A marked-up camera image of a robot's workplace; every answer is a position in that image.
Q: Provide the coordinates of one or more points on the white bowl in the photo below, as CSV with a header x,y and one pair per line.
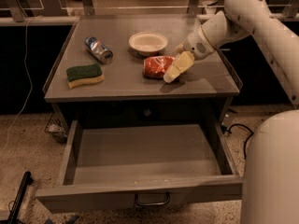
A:
x,y
148,43

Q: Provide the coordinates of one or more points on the blue silver soda can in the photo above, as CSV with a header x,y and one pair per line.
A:
x,y
99,51

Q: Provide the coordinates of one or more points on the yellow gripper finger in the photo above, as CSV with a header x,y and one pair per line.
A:
x,y
179,48
182,62

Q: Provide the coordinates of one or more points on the metal drawer handle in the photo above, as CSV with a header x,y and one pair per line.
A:
x,y
152,199

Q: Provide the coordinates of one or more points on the grey cabinet with top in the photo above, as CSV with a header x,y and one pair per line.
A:
x,y
123,79

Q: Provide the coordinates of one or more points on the black stand on floor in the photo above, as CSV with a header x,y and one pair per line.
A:
x,y
26,181

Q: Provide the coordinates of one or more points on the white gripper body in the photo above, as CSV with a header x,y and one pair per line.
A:
x,y
196,45

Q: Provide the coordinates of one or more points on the open grey top drawer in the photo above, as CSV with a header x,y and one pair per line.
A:
x,y
106,168

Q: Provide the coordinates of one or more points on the green yellow sponge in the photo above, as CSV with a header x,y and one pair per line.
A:
x,y
84,75

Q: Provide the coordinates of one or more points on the metal railing frame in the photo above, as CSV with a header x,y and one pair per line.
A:
x,y
61,12

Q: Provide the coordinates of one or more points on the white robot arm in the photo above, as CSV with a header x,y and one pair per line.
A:
x,y
270,192

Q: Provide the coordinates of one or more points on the red coke can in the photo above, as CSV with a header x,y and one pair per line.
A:
x,y
156,66

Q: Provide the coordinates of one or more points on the wire basket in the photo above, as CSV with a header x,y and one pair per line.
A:
x,y
55,129

